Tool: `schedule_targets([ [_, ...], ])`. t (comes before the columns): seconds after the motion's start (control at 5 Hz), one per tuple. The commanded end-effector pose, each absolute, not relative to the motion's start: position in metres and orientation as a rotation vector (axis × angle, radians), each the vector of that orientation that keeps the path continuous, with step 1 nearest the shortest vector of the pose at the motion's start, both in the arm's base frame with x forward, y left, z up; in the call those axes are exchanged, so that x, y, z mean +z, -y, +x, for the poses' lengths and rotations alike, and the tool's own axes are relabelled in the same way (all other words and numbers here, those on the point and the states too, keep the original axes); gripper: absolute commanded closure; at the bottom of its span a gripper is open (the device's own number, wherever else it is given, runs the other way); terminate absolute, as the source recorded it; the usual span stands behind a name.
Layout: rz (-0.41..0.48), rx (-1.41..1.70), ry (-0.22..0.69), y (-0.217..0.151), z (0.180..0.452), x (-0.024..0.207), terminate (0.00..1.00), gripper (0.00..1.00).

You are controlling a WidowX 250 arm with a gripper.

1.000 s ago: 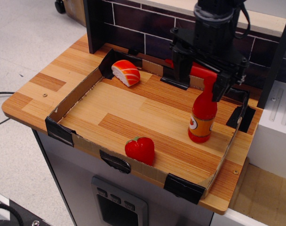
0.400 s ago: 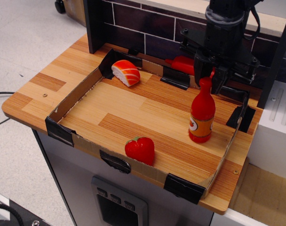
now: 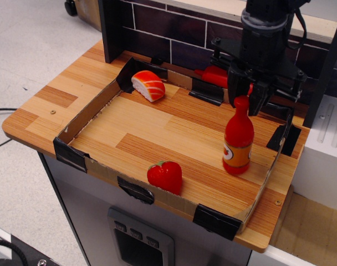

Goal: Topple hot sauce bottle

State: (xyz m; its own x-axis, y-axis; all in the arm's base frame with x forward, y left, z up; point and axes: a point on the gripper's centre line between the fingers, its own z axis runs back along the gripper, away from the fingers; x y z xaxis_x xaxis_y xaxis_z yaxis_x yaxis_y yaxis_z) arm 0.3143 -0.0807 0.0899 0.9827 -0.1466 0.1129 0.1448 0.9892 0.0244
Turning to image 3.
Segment red ketchup bottle lying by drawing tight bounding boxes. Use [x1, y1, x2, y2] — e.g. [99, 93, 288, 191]
[194, 65, 228, 89]

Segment black caster wheel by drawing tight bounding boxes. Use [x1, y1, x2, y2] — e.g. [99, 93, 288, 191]
[64, 0, 77, 17]

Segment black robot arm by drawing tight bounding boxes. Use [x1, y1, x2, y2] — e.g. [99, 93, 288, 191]
[211, 1, 307, 116]

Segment grey oven control panel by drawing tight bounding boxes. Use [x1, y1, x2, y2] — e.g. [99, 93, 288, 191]
[107, 208, 175, 266]

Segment red toy strawberry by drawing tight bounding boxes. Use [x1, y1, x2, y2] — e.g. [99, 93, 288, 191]
[147, 161, 182, 195]

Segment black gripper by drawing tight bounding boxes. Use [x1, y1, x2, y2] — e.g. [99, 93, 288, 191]
[212, 29, 307, 116]

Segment black braided cable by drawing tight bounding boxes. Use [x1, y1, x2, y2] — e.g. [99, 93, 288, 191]
[0, 238, 28, 266]

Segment salmon sushi toy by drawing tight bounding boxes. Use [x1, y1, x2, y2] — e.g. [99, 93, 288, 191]
[131, 70, 166, 103]

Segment white counter block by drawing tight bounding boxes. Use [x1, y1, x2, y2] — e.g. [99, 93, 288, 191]
[292, 95, 337, 210]

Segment black vertical post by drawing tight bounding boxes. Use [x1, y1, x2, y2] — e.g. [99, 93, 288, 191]
[303, 28, 337, 128]

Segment red hot sauce bottle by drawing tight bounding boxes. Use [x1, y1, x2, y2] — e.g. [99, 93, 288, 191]
[223, 95, 254, 175]

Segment black cable on floor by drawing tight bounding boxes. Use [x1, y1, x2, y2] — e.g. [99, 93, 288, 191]
[0, 108, 18, 151]

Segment cardboard fence with black tape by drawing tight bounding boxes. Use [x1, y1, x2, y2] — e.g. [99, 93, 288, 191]
[53, 58, 300, 240]

